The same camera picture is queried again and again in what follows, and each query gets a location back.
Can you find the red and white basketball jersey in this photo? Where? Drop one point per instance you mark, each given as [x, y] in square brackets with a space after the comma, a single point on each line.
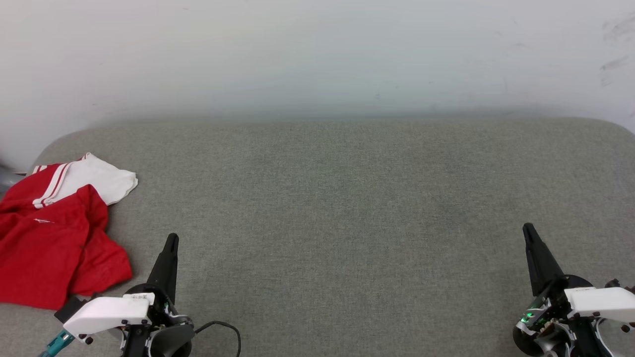
[44, 248]

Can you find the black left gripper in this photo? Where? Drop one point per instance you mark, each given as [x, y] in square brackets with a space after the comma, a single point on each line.
[163, 317]

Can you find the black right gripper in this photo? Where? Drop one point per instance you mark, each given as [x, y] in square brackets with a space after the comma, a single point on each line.
[550, 327]

